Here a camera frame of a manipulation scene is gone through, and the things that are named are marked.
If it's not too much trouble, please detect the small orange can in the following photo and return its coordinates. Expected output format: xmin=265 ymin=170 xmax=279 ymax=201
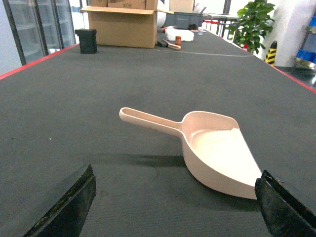
xmin=175 ymin=36 xmax=181 ymax=46

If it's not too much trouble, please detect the black plastic block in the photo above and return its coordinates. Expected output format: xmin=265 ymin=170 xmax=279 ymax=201
xmin=75 ymin=29 xmax=97 ymax=54

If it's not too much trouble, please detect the yellow black striped bollard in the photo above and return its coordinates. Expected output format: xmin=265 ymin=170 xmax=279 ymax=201
xmin=264 ymin=40 xmax=277 ymax=66

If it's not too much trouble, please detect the green potted plant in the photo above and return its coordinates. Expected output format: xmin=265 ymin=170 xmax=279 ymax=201
xmin=225 ymin=0 xmax=276 ymax=54

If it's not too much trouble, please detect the glass door cabinet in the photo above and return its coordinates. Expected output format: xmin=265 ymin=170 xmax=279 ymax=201
xmin=2 ymin=0 xmax=76 ymax=65

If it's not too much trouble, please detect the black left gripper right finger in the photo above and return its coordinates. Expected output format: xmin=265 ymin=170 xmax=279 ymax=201
xmin=254 ymin=169 xmax=316 ymax=237

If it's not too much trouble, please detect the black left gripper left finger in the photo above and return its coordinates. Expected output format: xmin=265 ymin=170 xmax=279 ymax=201
xmin=24 ymin=164 xmax=96 ymax=237

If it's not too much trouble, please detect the large cardboard box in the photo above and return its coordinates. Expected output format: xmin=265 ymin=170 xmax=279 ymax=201
xmin=81 ymin=5 xmax=174 ymax=48

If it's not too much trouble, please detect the grey plastic crate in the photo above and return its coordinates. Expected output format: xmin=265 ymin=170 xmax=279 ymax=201
xmin=162 ymin=12 xmax=203 ymax=30

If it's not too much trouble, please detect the beige plastic scoop tray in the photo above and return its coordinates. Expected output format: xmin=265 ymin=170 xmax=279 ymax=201
xmin=119 ymin=107 xmax=262 ymax=199

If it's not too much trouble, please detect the white foam block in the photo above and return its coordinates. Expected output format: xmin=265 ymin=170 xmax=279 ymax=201
xmin=165 ymin=29 xmax=195 ymax=42

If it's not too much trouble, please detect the wooden handled brush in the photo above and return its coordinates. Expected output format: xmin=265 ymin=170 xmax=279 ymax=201
xmin=157 ymin=39 xmax=181 ymax=50

